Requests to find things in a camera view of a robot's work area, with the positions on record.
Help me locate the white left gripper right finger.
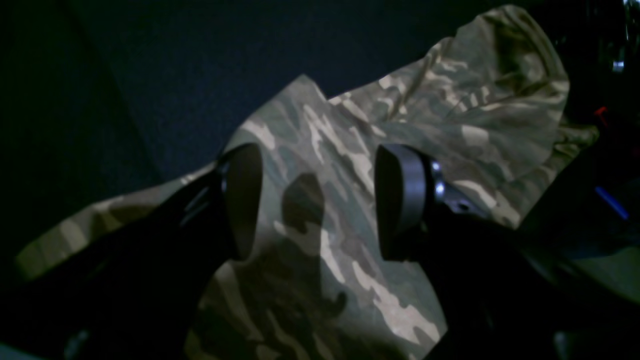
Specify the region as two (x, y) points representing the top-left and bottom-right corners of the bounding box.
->
(374, 143), (639, 360)

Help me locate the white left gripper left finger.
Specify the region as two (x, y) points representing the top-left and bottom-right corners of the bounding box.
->
(1, 143), (263, 360)

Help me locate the camouflage t-shirt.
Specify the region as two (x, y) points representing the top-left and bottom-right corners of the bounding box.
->
(12, 0), (598, 360)

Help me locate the black table cloth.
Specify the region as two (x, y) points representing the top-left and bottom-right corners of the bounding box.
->
(0, 0), (503, 264)

